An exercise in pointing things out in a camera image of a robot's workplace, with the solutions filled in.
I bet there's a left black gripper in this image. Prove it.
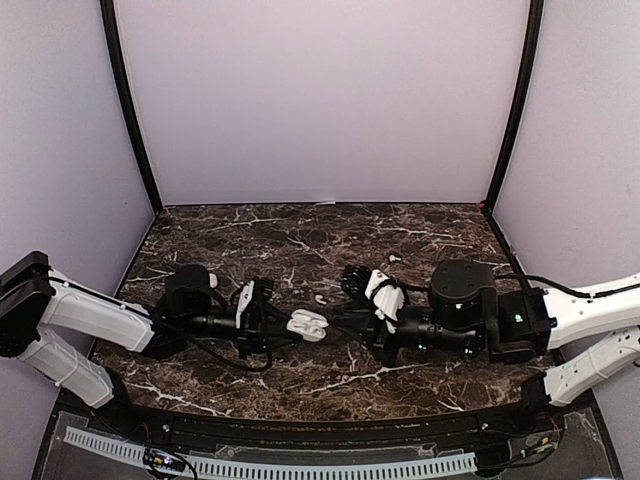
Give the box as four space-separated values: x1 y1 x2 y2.
181 303 303 360

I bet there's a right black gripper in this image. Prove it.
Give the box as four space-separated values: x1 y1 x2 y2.
328 299 480 368

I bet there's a white oval charging case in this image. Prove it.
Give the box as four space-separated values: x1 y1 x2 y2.
286 309 329 343

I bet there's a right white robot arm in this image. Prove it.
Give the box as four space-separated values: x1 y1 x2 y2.
330 260 639 434

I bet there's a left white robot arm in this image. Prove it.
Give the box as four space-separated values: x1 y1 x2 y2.
1 251 303 436

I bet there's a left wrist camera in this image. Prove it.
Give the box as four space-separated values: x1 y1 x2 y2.
235 278 274 329

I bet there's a white slotted cable duct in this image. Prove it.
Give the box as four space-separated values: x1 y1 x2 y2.
63 427 478 479

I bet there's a black front rail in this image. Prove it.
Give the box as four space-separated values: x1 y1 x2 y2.
84 399 566 454

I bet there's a right black frame post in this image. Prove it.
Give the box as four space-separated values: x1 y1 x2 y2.
482 0 545 211

